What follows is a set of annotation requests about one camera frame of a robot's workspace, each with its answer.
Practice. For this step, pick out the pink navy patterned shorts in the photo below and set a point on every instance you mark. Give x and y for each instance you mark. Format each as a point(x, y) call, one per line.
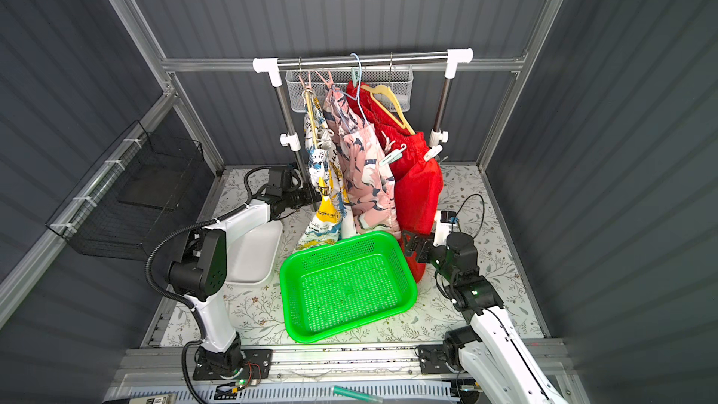
point(369, 183)

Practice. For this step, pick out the blue yellow white printed shorts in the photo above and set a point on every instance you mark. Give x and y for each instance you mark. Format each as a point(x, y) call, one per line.
point(325, 176)

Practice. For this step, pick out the green marker pen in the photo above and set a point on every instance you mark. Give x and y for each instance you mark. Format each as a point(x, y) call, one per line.
point(356, 395)

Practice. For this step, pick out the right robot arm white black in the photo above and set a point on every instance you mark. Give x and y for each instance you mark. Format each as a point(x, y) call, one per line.
point(488, 348)

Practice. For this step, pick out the black wire wall basket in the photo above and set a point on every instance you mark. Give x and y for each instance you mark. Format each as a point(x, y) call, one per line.
point(156, 185)

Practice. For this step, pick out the light green clothespin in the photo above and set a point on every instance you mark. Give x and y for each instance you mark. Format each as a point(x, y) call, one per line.
point(393, 156)

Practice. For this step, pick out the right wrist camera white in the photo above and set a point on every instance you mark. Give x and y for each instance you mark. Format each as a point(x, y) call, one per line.
point(445, 221)

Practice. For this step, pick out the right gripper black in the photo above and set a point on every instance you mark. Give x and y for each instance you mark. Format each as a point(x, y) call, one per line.
point(421, 244)

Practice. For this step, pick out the yellow hanger of printed shorts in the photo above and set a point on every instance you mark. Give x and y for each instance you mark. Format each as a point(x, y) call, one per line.
point(311, 131)

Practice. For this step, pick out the green plastic basket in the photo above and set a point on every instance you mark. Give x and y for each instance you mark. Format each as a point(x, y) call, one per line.
point(332, 289)

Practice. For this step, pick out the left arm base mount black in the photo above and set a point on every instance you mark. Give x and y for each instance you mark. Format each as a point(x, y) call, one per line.
point(253, 364)

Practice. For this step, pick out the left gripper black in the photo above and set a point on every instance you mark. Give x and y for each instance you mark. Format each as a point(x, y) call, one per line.
point(306, 196)

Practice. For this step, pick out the white plastic tray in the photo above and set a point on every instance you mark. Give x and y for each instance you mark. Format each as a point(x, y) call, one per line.
point(252, 255)

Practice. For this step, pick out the red shorts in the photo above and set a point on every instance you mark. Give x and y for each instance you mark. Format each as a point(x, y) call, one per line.
point(418, 183)

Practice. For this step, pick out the yellow hanger of red shorts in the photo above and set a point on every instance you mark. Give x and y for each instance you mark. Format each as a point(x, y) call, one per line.
point(389, 87)

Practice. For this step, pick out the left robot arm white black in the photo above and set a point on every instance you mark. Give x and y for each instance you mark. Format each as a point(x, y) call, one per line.
point(199, 269)

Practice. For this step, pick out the white clothespin on red shorts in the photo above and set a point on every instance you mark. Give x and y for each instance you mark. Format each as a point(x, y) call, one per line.
point(433, 152)

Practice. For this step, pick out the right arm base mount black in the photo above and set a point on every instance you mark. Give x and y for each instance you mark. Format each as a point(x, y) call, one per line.
point(437, 359)

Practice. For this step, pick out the light blue wire hanger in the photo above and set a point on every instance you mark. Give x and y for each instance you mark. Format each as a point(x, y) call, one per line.
point(356, 74)

